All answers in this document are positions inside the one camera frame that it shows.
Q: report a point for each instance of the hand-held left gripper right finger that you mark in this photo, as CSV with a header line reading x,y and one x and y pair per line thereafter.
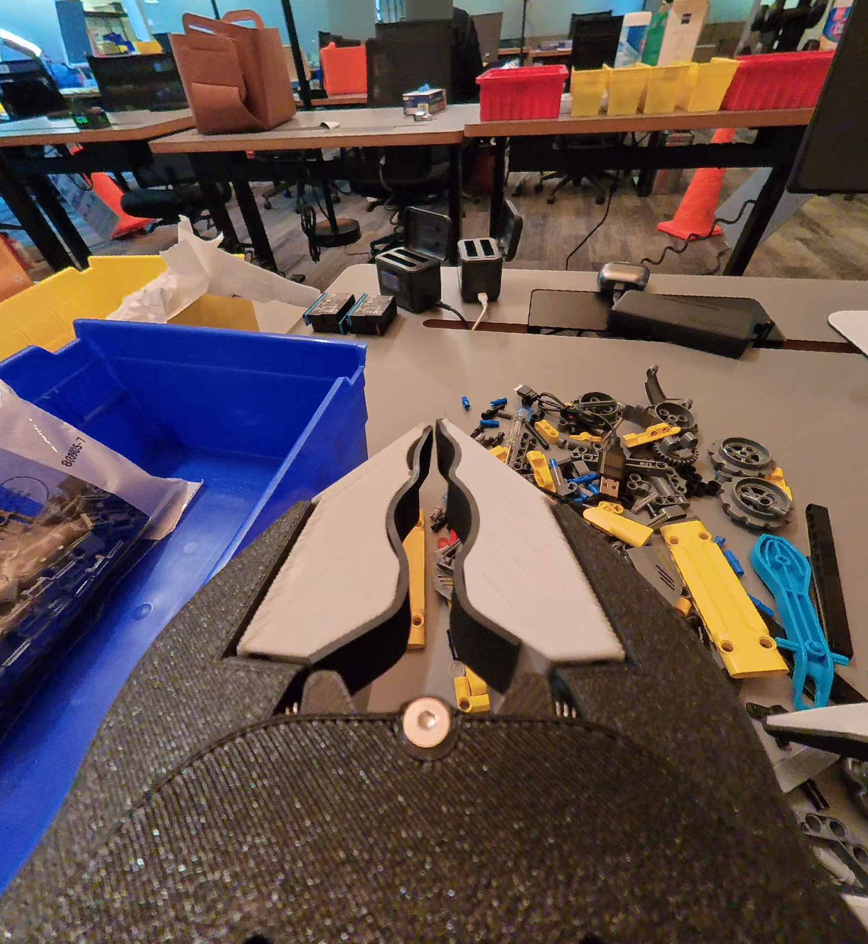
x,y
537,582

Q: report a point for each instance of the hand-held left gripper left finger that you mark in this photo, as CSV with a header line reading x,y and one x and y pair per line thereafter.
x,y
323,582

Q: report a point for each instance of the pile of toy brick pieces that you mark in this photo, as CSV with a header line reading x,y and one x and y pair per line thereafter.
x,y
743,457

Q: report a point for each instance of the yellow flat brick panel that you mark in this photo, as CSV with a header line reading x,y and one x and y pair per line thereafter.
x,y
415,582
721,597

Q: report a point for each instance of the cyan brick separator tool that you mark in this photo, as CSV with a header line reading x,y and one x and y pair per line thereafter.
x,y
795,612

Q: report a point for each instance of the long black brick beam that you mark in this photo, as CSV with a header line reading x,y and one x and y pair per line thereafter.
x,y
828,582

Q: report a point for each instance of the blue plastic storage bin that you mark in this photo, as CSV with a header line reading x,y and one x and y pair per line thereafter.
x,y
220,413

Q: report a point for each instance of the clear bag of brick pieces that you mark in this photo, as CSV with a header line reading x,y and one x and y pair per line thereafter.
x,y
50,516

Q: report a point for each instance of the black power adapter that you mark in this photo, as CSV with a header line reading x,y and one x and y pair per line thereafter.
x,y
684,324

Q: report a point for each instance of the black open-lid battery charger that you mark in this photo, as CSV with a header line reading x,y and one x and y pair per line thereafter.
x,y
408,284

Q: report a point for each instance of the black two-slot battery charger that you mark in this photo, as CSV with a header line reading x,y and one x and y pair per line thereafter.
x,y
482,273

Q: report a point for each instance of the black round stand base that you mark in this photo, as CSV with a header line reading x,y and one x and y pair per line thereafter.
x,y
334,232

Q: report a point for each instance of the yellow plastic bin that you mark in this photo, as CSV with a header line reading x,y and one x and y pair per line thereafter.
x,y
50,310

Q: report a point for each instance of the orange traffic cone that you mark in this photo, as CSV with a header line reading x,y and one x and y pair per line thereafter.
x,y
699,199
113,206

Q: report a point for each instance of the black office chair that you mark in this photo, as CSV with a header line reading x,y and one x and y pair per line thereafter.
x,y
161,199

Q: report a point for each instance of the background desk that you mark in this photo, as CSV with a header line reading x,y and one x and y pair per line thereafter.
x,y
139,122
375,129
625,125

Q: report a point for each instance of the red plastic bin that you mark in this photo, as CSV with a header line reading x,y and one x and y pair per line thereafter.
x,y
773,85
522,96

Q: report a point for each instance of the small yellow bin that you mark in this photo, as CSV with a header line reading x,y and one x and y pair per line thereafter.
x,y
666,92
629,92
710,85
589,96

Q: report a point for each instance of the brown paper bag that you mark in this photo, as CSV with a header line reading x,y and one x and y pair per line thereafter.
x,y
234,81

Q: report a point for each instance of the orange plastic bin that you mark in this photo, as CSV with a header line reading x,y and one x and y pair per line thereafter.
x,y
344,70

